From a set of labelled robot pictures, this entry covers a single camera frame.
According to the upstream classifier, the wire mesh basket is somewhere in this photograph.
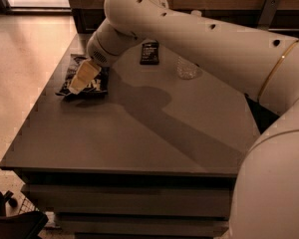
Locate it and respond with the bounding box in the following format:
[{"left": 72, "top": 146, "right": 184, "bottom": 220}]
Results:
[{"left": 18, "top": 197, "right": 38, "bottom": 214}]

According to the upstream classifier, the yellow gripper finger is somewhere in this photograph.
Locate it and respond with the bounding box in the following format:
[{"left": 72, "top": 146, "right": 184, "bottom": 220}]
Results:
[{"left": 69, "top": 60, "right": 102, "bottom": 95}]

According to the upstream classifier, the right metal bracket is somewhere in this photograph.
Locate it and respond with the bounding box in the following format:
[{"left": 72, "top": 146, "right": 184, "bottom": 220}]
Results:
[{"left": 257, "top": 0, "right": 281, "bottom": 30}]

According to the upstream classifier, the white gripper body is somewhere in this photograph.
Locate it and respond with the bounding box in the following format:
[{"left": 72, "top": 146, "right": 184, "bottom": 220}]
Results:
[{"left": 87, "top": 20, "right": 143, "bottom": 67}]

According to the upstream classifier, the clear plastic water bottle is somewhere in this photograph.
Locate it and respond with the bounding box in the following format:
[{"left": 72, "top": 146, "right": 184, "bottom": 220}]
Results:
[{"left": 176, "top": 57, "right": 199, "bottom": 80}]

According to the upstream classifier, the blue chip bag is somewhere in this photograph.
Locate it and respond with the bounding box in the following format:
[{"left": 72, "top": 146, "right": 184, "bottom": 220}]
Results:
[{"left": 56, "top": 54, "right": 110, "bottom": 97}]

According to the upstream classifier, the dark chair base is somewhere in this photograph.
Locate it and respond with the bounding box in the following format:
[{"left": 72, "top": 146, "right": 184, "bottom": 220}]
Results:
[{"left": 0, "top": 192, "right": 48, "bottom": 239}]

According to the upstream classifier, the grey drawer cabinet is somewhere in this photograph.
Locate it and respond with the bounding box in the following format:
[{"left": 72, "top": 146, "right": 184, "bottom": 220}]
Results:
[{"left": 0, "top": 33, "right": 261, "bottom": 239}]

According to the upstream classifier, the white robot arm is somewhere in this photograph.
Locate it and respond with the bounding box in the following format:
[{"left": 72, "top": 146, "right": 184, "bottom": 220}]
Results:
[{"left": 70, "top": 0, "right": 299, "bottom": 239}]

